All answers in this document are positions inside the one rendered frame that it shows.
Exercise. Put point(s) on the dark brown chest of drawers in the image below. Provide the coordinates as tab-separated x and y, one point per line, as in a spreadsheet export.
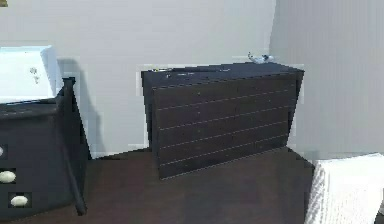
220	120

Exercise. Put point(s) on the white box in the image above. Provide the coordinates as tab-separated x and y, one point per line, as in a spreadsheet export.
25	73

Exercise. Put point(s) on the white bed cover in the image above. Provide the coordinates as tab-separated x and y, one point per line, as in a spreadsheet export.
346	190

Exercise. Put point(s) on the dark cabinet with white knobs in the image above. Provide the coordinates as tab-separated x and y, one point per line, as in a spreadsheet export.
36	150

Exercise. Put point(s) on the framed picture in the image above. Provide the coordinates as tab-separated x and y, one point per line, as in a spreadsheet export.
2	2

